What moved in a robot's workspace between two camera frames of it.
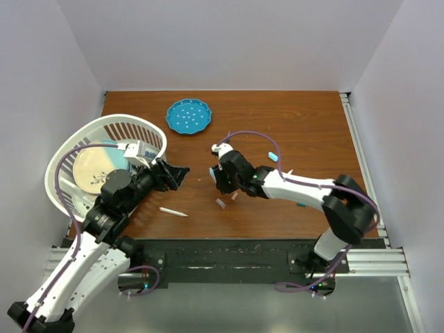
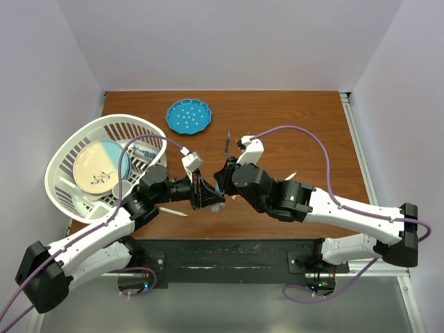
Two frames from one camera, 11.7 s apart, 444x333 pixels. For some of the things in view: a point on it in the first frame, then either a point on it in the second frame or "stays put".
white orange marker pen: (172, 211) stays put
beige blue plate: (91, 164) stays put
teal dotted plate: (189, 116) stays put
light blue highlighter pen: (212, 173) -> (216, 207)
